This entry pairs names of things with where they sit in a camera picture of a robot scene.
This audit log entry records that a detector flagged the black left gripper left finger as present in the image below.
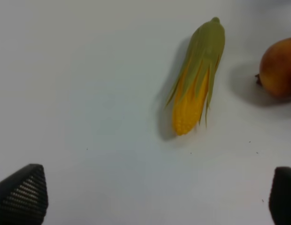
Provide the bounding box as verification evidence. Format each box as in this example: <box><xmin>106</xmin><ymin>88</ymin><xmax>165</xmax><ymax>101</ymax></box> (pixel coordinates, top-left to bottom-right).
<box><xmin>0</xmin><ymin>164</ymin><xmax>48</xmax><ymax>225</ymax></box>

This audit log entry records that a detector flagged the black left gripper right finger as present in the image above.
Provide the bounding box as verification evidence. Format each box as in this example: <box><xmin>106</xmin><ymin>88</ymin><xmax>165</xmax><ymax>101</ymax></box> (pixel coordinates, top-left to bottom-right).
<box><xmin>268</xmin><ymin>166</ymin><xmax>291</xmax><ymax>225</ymax></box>

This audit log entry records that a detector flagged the corn cob with husk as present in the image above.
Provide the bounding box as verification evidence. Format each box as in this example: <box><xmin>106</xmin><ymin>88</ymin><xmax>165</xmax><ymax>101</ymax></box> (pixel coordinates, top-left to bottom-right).
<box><xmin>167</xmin><ymin>16</ymin><xmax>226</xmax><ymax>136</ymax></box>

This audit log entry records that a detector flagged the red yellow apple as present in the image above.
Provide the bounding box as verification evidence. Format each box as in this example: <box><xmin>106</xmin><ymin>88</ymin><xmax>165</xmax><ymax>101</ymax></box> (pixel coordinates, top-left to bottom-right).
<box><xmin>256</xmin><ymin>37</ymin><xmax>291</xmax><ymax>98</ymax></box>

